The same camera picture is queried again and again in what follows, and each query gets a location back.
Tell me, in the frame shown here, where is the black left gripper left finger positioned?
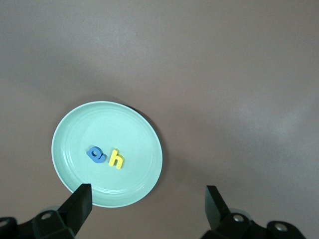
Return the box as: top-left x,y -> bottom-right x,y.
17,183 -> 93,239

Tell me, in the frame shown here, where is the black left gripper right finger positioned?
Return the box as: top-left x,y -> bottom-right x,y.
201,185 -> 305,239

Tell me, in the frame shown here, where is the blue lowercase letter a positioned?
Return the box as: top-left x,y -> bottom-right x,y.
86,146 -> 107,164

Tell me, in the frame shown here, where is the yellow lowercase letter h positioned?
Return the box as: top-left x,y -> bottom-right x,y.
108,148 -> 125,169

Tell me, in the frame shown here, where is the green plate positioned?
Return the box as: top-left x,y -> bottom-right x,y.
51,101 -> 163,208

